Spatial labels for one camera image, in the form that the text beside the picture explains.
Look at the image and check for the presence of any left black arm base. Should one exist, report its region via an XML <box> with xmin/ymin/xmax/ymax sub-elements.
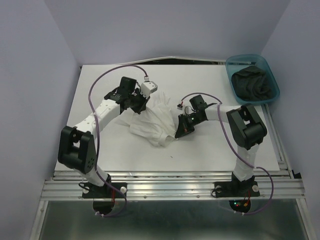
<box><xmin>78</xmin><ymin>175</ymin><xmax>128</xmax><ymax>218</ymax></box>

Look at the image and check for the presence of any aluminium rail frame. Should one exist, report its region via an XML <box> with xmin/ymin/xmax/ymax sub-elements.
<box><xmin>30</xmin><ymin>105</ymin><xmax>317</xmax><ymax>240</ymax></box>

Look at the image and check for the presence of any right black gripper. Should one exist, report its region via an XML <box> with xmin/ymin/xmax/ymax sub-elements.
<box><xmin>175</xmin><ymin>112</ymin><xmax>204</xmax><ymax>139</ymax></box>

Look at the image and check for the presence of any teal plastic basket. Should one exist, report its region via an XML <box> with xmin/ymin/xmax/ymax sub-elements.
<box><xmin>225</xmin><ymin>54</ymin><xmax>280</xmax><ymax>105</ymax></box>

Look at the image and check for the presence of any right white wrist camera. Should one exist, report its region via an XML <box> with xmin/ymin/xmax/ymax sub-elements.
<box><xmin>177</xmin><ymin>101</ymin><xmax>194</xmax><ymax>115</ymax></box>

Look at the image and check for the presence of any purple cable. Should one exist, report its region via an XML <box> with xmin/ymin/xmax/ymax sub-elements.
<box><xmin>178</xmin><ymin>92</ymin><xmax>276</xmax><ymax>216</ymax></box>
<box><xmin>88</xmin><ymin>64</ymin><xmax>150</xmax><ymax>218</ymax></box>

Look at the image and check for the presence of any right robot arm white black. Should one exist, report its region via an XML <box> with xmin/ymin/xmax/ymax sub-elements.
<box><xmin>175</xmin><ymin>93</ymin><xmax>267</xmax><ymax>195</ymax></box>

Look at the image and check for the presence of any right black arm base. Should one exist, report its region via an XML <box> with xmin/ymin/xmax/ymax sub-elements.
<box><xmin>210</xmin><ymin>173</ymin><xmax>260</xmax><ymax>215</ymax></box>

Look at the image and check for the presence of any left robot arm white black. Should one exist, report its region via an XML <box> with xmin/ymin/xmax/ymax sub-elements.
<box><xmin>58</xmin><ymin>76</ymin><xmax>158</xmax><ymax>197</ymax></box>

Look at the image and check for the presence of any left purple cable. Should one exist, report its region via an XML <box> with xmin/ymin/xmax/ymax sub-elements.
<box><xmin>88</xmin><ymin>64</ymin><xmax>150</xmax><ymax>218</ymax></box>

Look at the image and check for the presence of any black skirt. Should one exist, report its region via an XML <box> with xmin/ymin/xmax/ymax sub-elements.
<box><xmin>231</xmin><ymin>65</ymin><xmax>274</xmax><ymax>102</ymax></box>

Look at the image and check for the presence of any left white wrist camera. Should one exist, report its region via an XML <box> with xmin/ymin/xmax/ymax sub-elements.
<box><xmin>140</xmin><ymin>81</ymin><xmax>158</xmax><ymax>99</ymax></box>

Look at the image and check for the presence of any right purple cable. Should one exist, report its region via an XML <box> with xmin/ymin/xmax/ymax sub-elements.
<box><xmin>178</xmin><ymin>92</ymin><xmax>276</xmax><ymax>216</ymax></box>

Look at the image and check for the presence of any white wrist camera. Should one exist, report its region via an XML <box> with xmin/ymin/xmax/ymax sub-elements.
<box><xmin>140</xmin><ymin>81</ymin><xmax>158</xmax><ymax>99</ymax></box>
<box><xmin>177</xmin><ymin>101</ymin><xmax>194</xmax><ymax>115</ymax></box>

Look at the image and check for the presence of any white pleated skirt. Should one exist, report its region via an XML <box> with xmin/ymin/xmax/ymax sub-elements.
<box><xmin>115</xmin><ymin>91</ymin><xmax>176</xmax><ymax>147</ymax></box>

